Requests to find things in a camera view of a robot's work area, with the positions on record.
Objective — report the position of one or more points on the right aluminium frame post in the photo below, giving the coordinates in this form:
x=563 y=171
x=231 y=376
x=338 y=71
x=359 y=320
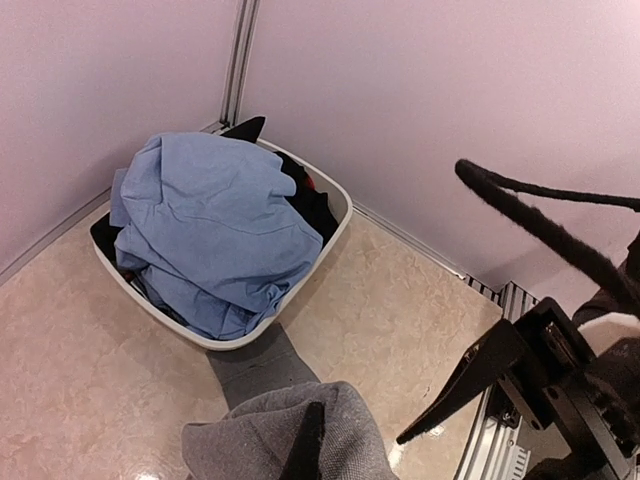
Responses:
x=239 y=61

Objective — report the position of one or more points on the black garment in bin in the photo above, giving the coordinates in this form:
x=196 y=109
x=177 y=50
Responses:
x=310 y=200

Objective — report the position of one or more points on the white plastic bin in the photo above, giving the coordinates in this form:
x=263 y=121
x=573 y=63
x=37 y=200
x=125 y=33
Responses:
x=341 y=206

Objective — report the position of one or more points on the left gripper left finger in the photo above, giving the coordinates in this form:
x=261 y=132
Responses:
x=303 y=462

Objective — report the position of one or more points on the front aluminium rail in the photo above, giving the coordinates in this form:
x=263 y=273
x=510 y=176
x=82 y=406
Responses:
x=491 y=452

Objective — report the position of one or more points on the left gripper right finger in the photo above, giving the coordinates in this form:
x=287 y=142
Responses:
x=481 y=366

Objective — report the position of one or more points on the grey long sleeve shirt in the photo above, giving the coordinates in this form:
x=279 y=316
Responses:
x=267 y=387

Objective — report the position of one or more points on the light blue shirt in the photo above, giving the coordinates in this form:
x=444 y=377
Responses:
x=215 y=235

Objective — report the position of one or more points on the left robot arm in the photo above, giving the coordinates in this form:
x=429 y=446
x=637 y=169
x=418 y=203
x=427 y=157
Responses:
x=577 y=374

